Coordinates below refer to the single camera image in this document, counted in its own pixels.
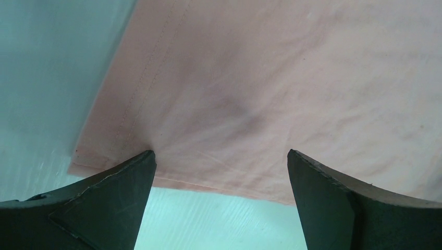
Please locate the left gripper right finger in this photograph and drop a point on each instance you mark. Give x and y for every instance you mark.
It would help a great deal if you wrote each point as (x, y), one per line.
(338, 211)

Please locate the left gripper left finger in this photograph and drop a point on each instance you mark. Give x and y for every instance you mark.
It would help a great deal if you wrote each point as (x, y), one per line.
(103, 211)

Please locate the salmon pink t shirt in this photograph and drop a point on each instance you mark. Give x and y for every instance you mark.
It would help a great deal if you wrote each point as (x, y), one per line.
(221, 91)

